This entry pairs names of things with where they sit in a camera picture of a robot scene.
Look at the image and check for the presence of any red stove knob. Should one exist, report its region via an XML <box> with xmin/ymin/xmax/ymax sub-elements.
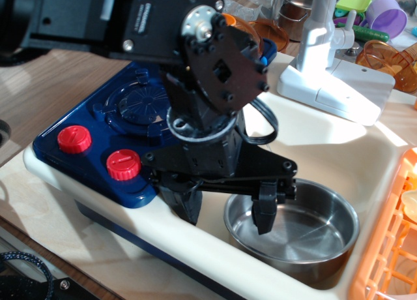
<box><xmin>106</xmin><ymin>149</ymin><xmax>141</xmax><ymax>181</ymax></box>
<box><xmin>57</xmin><ymin>125</ymin><xmax>92</xmax><ymax>154</ymax></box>

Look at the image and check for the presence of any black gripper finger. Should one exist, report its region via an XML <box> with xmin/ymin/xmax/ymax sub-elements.
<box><xmin>159</xmin><ymin>180</ymin><xmax>203</xmax><ymax>225</ymax></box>
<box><xmin>252</xmin><ymin>181</ymin><xmax>277</xmax><ymax>235</ymax></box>

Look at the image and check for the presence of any blue toy stove top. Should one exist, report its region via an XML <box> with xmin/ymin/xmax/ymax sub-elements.
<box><xmin>32</xmin><ymin>37</ymin><xmax>278</xmax><ymax>209</ymax></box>

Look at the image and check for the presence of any white toy faucet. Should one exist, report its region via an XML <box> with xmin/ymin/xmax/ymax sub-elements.
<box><xmin>277</xmin><ymin>0</ymin><xmax>395</xmax><ymax>126</ymax></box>

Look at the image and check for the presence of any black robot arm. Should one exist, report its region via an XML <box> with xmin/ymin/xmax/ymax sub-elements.
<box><xmin>1</xmin><ymin>0</ymin><xmax>297</xmax><ymax>234</ymax></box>

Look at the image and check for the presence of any round steel pan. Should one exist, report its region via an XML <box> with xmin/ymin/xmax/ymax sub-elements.
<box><xmin>223</xmin><ymin>179</ymin><xmax>360</xmax><ymax>290</ymax></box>

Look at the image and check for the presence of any amber transparent cup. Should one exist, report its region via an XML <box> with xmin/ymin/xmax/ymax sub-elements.
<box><xmin>355</xmin><ymin>40</ymin><xmax>416</xmax><ymax>94</ymax></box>

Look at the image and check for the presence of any red right stove knob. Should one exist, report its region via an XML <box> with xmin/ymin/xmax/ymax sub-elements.
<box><xmin>106</xmin><ymin>149</ymin><xmax>141</xmax><ymax>181</ymax></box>

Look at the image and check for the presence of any steel pot with handle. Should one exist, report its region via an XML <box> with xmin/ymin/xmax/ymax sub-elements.
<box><xmin>271</xmin><ymin>0</ymin><xmax>313</xmax><ymax>42</ymax></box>

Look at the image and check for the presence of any purple plastic cup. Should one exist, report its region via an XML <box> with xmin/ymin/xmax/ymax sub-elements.
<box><xmin>360</xmin><ymin>0</ymin><xmax>409</xmax><ymax>39</ymax></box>

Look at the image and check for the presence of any orange plastic dish rack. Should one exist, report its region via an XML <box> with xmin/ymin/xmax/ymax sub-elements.
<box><xmin>347</xmin><ymin>148</ymin><xmax>416</xmax><ymax>299</ymax></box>

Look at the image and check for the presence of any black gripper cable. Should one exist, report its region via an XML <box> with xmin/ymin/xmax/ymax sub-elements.
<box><xmin>242</xmin><ymin>97</ymin><xmax>280</xmax><ymax>146</ymax></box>

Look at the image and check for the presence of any pale yellow plate in rack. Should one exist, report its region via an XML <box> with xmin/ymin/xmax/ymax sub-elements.
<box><xmin>401</xmin><ymin>190</ymin><xmax>417</xmax><ymax>223</ymax></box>

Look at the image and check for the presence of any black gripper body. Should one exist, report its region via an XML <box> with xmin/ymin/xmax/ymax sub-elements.
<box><xmin>142</xmin><ymin>113</ymin><xmax>297</xmax><ymax>202</ymax></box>

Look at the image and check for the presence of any black braided cable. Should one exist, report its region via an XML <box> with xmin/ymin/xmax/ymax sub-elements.
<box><xmin>0</xmin><ymin>250</ymin><xmax>71</xmax><ymax>300</ymax></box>

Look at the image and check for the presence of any green plastic toy vegetable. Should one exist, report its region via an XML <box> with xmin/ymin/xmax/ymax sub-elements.
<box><xmin>349</xmin><ymin>25</ymin><xmax>390</xmax><ymax>43</ymax></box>

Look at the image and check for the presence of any cream toy sink unit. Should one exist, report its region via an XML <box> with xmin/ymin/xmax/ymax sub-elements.
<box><xmin>22</xmin><ymin>50</ymin><xmax>417</xmax><ymax>300</ymax></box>

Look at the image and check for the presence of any red left stove knob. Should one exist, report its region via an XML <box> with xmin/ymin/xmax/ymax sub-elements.
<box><xmin>57</xmin><ymin>125</ymin><xmax>92</xmax><ymax>154</ymax></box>

